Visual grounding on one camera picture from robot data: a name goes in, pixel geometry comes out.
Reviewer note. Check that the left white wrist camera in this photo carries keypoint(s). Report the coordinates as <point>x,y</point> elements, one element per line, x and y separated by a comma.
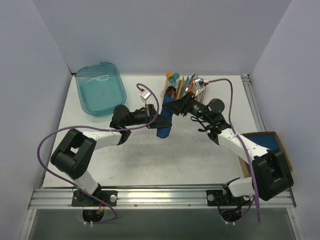
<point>144,95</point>

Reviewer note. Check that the copper metal spoon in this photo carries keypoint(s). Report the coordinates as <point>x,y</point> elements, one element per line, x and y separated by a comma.
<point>171,91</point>

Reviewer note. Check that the aluminium mounting rail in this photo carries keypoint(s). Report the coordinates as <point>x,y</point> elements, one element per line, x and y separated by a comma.
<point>189,197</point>

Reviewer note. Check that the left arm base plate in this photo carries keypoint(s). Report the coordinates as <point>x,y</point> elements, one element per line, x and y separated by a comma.
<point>80,199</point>

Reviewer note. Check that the teal plastic bin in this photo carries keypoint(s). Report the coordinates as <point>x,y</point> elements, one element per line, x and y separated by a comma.
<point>100,89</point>

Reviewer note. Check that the clear acrylic utensil organizer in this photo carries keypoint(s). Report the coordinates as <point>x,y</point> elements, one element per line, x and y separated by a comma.
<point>190,89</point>

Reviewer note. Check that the teal plastic spoon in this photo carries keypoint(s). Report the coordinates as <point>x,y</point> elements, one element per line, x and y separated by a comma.
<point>173,79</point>

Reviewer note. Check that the stack of blue napkins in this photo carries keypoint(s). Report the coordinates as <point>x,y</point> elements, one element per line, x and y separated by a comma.
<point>265,140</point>

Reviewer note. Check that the right side aluminium rail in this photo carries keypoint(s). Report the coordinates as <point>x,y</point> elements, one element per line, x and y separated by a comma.
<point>246,82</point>

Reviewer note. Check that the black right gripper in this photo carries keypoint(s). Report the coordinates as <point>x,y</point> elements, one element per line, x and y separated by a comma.
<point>186,103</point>

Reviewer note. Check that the orange plastic spoon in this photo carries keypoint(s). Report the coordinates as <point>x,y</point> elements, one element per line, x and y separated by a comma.
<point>167,83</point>

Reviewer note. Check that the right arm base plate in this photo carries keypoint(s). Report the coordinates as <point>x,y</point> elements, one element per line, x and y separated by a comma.
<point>222,198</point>

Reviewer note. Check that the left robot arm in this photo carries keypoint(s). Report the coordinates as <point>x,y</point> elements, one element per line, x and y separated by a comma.
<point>74,153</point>

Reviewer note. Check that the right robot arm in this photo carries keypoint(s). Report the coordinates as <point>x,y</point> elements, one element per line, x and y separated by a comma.
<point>269,169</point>

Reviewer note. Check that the blue paper napkin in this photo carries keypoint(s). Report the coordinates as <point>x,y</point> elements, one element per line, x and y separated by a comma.
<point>163,133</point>

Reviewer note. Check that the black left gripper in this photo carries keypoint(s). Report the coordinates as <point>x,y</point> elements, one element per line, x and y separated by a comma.
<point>151,115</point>

